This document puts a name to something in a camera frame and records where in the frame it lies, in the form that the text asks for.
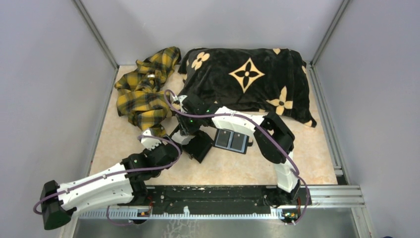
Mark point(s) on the aluminium front frame rail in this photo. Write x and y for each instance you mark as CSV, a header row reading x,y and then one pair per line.
x,y
323,196

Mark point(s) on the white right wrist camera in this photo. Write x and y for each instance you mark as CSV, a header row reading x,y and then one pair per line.
x,y
178,104

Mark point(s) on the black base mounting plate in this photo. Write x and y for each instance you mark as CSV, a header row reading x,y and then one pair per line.
x,y
219,200

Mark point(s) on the yellow plaid cloth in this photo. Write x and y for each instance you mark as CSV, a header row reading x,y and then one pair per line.
x,y
140,95

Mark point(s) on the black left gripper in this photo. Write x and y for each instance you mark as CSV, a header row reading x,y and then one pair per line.
x,y
147,152

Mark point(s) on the black blue card holder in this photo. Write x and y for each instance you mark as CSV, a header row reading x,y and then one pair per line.
x,y
232,141

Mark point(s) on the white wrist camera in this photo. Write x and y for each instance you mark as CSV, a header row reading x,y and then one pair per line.
x,y
178,104
148,140

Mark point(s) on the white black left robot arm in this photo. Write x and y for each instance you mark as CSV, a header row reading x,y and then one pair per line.
x,y
122,184

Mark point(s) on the black plastic card tray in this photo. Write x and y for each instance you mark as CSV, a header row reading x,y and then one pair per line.
x,y
198,147

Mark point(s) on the white credit card stack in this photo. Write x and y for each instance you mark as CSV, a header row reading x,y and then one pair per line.
x,y
178,138

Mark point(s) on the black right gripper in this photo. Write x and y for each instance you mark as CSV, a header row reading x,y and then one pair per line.
x,y
184,127

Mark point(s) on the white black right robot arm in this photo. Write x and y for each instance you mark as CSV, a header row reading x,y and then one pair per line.
x,y
273,137

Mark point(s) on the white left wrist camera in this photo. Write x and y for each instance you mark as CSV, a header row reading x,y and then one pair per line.
x,y
148,140

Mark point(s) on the black floral pillow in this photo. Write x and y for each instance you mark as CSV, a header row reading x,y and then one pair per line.
x,y
250,80

